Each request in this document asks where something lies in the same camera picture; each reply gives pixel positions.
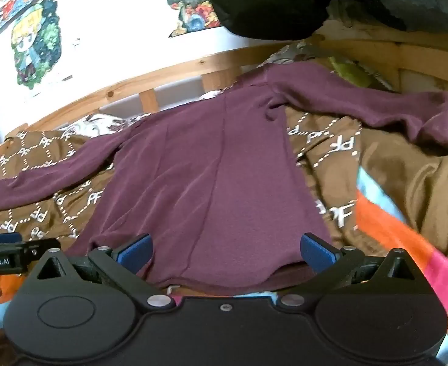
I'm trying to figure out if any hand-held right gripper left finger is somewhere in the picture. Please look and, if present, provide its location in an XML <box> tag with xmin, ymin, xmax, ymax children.
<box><xmin>25</xmin><ymin>232</ymin><xmax>176</xmax><ymax>310</ymax></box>

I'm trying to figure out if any black cloth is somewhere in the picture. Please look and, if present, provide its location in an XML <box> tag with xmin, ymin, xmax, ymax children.
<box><xmin>209</xmin><ymin>0</ymin><xmax>385</xmax><ymax>41</ymax></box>

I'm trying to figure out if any cartoon figure wall sticker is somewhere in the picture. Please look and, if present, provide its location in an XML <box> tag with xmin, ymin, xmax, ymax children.
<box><xmin>11</xmin><ymin>0</ymin><xmax>63</xmax><ymax>87</ymax></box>

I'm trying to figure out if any green printed cloth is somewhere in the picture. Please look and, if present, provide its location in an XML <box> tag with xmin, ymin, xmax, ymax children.
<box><xmin>325</xmin><ymin>55</ymin><xmax>396</xmax><ymax>93</ymax></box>

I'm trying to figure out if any brown printed blanket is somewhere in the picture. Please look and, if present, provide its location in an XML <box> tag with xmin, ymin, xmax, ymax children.
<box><xmin>0</xmin><ymin>111</ymin><xmax>448</xmax><ymax>271</ymax></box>

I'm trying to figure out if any large colourful wall poster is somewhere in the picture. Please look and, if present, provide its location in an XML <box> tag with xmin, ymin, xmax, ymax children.
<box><xmin>148</xmin><ymin>0</ymin><xmax>225</xmax><ymax>39</ymax></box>

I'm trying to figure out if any wooden bed headboard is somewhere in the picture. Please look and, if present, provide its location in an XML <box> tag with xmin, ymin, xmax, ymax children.
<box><xmin>5</xmin><ymin>38</ymin><xmax>448</xmax><ymax>138</ymax></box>

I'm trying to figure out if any maroon long-sleeve sweater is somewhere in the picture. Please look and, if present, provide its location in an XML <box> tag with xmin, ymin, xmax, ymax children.
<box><xmin>0</xmin><ymin>62</ymin><xmax>448</xmax><ymax>296</ymax></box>

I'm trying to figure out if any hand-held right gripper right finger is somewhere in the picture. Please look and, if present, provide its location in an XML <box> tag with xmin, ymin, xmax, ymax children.
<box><xmin>276</xmin><ymin>232</ymin><xmax>428</xmax><ymax>310</ymax></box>

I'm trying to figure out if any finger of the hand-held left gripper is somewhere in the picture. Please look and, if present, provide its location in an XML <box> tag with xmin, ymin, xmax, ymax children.
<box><xmin>0</xmin><ymin>232</ymin><xmax>60</xmax><ymax>254</ymax></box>

